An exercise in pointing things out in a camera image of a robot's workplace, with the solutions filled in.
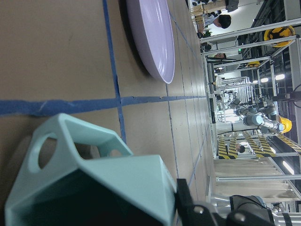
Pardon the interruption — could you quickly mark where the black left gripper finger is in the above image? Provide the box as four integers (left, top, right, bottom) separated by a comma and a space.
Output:
175, 178, 213, 226

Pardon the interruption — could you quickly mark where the mint green faceted cup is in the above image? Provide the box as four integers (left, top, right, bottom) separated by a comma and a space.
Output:
5, 113, 176, 226

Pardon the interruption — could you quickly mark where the person with black hair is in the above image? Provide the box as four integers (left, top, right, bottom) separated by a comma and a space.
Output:
203, 14, 232, 29

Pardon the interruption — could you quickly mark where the lavender round plate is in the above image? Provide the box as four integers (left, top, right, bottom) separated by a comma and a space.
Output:
126, 0, 175, 84

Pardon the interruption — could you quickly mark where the yellow hard hat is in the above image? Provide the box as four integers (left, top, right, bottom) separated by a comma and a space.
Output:
279, 116, 292, 133

